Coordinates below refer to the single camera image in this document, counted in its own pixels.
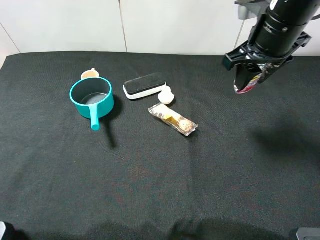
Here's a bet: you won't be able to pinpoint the grey robot base left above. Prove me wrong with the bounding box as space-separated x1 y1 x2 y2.
0 221 15 240

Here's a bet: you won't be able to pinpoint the white gourd-shaped object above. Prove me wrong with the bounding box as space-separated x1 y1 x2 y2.
158 86 175 105

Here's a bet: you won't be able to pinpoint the small clear candy bottle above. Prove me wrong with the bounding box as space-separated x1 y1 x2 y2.
233 63 272 95

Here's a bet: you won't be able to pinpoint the small beige cup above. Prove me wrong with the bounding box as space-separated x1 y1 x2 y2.
80 68 100 80

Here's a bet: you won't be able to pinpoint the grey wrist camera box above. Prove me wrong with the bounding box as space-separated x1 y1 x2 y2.
234 0 271 20

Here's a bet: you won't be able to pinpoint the black tablecloth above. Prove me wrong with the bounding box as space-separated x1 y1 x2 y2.
0 52 320 240

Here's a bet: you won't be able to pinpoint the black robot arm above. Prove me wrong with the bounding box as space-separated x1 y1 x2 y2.
222 0 320 94

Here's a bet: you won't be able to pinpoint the teal saucepan with handle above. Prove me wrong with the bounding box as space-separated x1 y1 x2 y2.
69 77 115 131

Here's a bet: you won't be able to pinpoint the grey robot base right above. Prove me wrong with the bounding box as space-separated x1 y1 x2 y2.
289 227 320 240

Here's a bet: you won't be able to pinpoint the clear wrapped snack packet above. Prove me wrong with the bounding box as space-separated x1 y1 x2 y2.
148 103 198 137

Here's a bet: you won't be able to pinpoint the black and white eraser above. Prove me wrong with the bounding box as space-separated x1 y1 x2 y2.
123 72 167 100

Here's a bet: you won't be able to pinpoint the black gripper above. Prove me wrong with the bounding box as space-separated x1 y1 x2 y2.
223 32 312 91

